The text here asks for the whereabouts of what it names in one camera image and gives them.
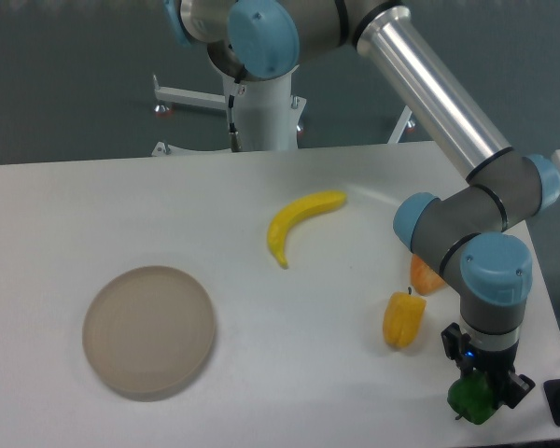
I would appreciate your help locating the yellow toy pepper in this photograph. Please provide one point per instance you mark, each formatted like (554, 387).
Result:
(403, 318)

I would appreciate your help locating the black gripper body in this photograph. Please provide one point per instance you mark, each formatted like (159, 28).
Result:
(494, 353)

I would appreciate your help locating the yellow toy banana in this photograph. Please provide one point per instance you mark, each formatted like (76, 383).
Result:
(296, 212)

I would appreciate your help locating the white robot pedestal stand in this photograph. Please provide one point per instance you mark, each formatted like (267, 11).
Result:
(337, 100)

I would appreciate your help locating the beige round plate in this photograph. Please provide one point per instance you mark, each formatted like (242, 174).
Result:
(148, 333)

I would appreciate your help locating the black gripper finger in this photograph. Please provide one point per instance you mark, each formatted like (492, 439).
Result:
(513, 389)
(465, 361)

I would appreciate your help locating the orange toy fruit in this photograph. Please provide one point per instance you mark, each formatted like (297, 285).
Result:
(423, 279)

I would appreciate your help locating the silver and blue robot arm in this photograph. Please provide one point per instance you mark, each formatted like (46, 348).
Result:
(256, 46)

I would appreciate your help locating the green toy pepper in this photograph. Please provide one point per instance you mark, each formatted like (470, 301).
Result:
(472, 398)

